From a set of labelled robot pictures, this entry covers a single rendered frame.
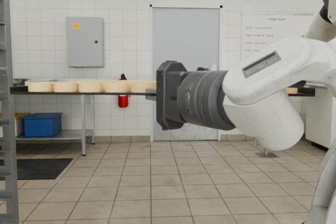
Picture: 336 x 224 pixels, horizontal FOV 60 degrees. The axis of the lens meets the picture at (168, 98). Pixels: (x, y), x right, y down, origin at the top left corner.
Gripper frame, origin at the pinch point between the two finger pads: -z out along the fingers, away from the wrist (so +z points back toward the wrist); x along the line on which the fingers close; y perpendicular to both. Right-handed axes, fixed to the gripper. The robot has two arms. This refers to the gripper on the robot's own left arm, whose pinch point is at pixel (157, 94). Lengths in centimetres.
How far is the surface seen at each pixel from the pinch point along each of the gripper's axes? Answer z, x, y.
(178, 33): -298, 67, -259
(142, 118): -327, -62, -212
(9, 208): -73, -46, 14
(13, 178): -72, -35, 13
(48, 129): -343, -67, -78
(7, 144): -73, -22, 14
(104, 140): -359, -96, -164
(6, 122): -73, -14, 14
